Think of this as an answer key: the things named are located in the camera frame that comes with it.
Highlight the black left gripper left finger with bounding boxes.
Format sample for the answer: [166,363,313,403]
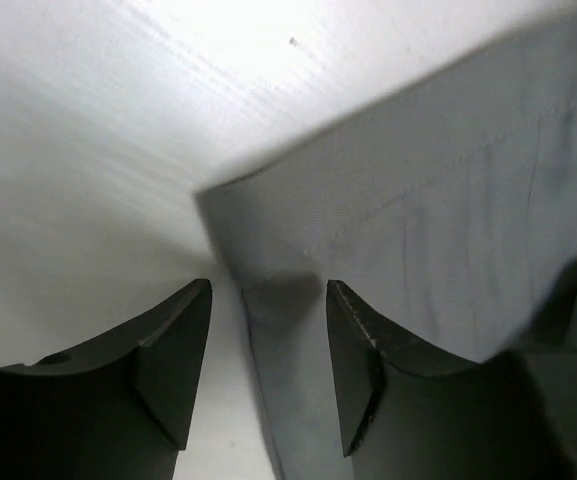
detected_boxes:
[0,279,212,479]

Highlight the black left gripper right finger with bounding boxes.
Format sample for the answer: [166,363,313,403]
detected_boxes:
[326,280,577,479]

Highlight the grey pleated skirt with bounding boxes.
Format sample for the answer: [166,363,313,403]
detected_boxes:
[198,11,577,479]

